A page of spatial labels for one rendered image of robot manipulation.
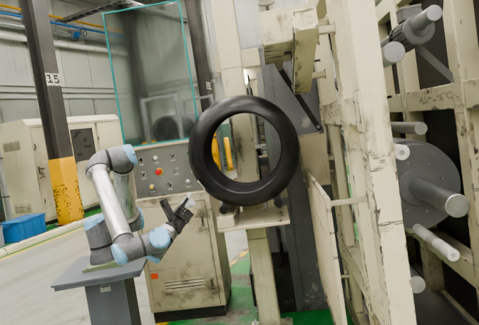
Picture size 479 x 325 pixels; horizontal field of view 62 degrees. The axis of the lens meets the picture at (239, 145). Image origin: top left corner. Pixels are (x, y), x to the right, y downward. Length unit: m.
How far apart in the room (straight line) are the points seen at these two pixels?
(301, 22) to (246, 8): 10.79
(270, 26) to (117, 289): 1.73
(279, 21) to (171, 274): 1.92
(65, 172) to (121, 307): 5.28
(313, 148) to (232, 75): 0.64
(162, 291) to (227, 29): 1.84
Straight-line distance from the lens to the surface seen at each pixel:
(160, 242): 1.72
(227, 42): 2.41
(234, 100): 2.00
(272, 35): 1.77
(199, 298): 3.00
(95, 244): 2.57
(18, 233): 7.31
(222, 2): 2.47
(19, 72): 11.35
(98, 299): 2.63
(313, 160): 2.31
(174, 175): 2.84
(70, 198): 7.73
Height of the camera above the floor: 1.32
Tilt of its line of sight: 3 degrees down
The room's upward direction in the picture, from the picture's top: 9 degrees counter-clockwise
